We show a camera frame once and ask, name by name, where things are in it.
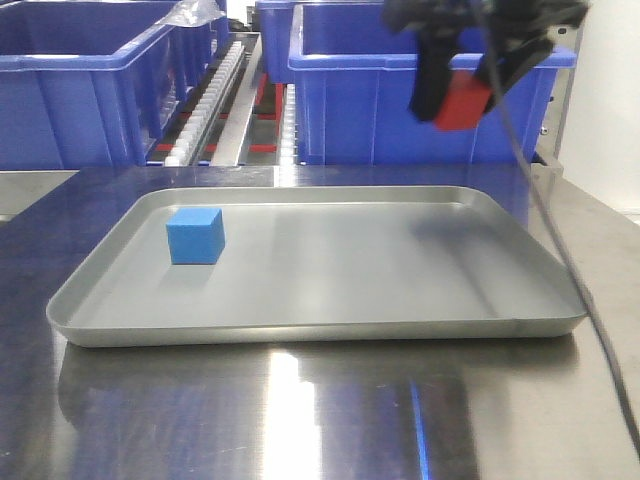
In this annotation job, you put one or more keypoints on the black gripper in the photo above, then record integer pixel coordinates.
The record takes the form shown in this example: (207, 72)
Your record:
(510, 58)

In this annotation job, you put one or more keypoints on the red foam cube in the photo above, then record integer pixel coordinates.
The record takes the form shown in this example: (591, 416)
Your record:
(464, 103)

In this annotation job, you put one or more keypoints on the blue foam cube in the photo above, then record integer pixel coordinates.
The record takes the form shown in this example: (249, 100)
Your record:
(196, 235)

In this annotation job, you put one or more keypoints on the blue bin front right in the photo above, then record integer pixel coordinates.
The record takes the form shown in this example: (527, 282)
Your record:
(354, 108)

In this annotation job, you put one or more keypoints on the blue bin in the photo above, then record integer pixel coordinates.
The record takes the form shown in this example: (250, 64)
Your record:
(217, 25)
(93, 83)
(354, 108)
(331, 27)

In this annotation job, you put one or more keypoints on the blue bin rear right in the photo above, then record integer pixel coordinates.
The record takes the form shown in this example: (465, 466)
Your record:
(331, 27)

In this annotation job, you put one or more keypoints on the blue bin rear left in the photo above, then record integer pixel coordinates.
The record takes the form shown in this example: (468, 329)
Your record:
(217, 25)

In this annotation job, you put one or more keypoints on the clear plastic bag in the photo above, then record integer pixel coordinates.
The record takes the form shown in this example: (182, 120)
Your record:
(193, 13)

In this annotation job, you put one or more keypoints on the grey metal tray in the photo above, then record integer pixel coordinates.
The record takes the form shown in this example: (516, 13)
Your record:
(319, 264)

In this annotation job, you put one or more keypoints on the blue bin front left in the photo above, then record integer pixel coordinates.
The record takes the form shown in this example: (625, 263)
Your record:
(93, 83)

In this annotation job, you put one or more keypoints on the steel shelf upright post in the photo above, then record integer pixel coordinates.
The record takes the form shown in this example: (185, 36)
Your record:
(552, 128)

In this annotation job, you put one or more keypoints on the steel center divider rail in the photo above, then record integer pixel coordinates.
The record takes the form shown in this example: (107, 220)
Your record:
(234, 141)

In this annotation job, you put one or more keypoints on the white roller conveyor rail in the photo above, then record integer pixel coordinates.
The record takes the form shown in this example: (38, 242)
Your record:
(194, 137)

